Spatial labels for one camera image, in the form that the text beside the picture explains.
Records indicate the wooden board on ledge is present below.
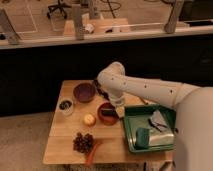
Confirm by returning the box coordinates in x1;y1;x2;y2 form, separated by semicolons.
63;18;131;36

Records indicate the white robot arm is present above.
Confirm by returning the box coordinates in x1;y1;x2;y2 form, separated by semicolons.
97;62;213;171

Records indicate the grey crumpled cloth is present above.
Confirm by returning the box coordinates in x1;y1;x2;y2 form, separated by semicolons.
148;110;168;132

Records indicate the red bowl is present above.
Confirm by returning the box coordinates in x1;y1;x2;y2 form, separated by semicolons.
97;102;119;126

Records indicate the green sponge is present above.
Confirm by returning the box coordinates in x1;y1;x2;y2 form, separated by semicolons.
135;127;149;148

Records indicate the wooden table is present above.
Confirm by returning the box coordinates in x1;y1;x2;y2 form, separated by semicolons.
43;80;172;164

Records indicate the black office chair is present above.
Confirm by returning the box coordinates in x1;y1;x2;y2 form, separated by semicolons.
47;0;70;19

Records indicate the small white cup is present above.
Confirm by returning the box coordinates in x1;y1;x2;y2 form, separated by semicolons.
59;99;73;116

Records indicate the white object on ledge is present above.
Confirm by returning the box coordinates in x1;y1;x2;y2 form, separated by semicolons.
84;24;94;34

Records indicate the grey post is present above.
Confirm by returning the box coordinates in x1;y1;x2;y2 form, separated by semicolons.
164;0;184;34
72;4;84;40
0;9;19;45

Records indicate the purple bowl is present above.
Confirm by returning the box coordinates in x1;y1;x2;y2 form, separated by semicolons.
73;83;96;103

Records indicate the translucent grey gripper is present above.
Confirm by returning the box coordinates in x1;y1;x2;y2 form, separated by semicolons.
109;95;125;117

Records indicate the grey post right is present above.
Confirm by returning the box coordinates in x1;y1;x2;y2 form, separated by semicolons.
164;0;184;34

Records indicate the bunch of dark grapes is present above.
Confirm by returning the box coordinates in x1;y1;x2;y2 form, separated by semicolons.
73;133;94;154

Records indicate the green plastic tray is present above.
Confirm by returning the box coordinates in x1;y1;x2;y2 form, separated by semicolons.
123;105;176;154

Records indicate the clear plastic bag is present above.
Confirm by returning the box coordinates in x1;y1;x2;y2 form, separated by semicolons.
149;130;174;146

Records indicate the grey post left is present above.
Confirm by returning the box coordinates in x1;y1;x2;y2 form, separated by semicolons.
0;9;19;45

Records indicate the grey post middle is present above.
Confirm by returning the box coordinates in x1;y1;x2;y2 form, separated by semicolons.
72;4;84;40

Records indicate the orange carrot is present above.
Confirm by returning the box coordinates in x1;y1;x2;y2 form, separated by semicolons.
85;141;102;167

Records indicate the yellow round fruit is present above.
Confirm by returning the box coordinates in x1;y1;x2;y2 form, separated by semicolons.
83;114;96;126

